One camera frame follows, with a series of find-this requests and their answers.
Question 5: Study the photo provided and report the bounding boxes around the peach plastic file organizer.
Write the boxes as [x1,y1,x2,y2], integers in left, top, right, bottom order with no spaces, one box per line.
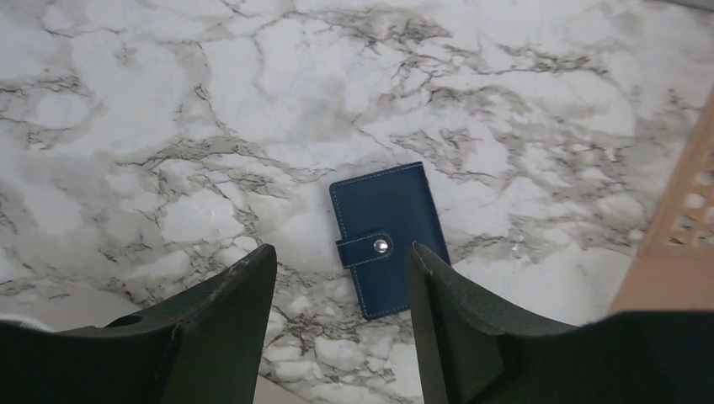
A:
[610,98,713,313]

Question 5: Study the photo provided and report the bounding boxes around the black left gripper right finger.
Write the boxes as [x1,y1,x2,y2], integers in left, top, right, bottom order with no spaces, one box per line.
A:
[408,243,713,403]

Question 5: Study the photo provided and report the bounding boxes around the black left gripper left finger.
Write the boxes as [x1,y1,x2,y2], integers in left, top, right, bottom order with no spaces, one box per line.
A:
[1,244,277,403]

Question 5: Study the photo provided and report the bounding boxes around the blue leather card holder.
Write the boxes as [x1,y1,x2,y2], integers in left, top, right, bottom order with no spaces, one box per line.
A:
[329,162,450,320]

